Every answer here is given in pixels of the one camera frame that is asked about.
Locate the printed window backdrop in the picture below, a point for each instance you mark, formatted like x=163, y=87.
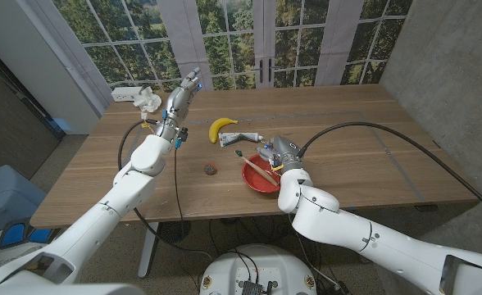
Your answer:
x=233, y=41

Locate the white robot torso base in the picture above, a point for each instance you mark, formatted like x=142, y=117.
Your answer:
x=257, y=266

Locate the red bowl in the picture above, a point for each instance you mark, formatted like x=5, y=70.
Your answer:
x=255, y=180

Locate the white green toothpaste tube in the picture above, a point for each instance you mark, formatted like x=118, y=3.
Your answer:
x=239, y=138

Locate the yellow toy banana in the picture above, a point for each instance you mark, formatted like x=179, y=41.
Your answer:
x=215, y=128

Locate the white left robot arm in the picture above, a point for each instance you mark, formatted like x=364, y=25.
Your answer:
x=101, y=209

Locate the wooden toothbrush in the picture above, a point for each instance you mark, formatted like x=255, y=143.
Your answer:
x=257, y=169

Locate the white table leg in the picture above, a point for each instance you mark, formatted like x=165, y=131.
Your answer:
x=147, y=250

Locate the blue foot pedal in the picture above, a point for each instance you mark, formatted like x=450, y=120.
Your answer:
x=13, y=234

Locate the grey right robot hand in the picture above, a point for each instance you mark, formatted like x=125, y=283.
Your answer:
x=284, y=151

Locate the crumpled white tissue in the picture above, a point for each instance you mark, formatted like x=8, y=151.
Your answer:
x=147, y=100

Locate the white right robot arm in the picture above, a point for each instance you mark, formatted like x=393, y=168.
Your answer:
x=368, y=233

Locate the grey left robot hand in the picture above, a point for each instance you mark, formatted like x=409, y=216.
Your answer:
x=177, y=104

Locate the white power strip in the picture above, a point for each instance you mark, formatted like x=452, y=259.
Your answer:
x=124, y=94

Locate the round black floor fan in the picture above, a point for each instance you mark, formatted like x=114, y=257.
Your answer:
x=174, y=231

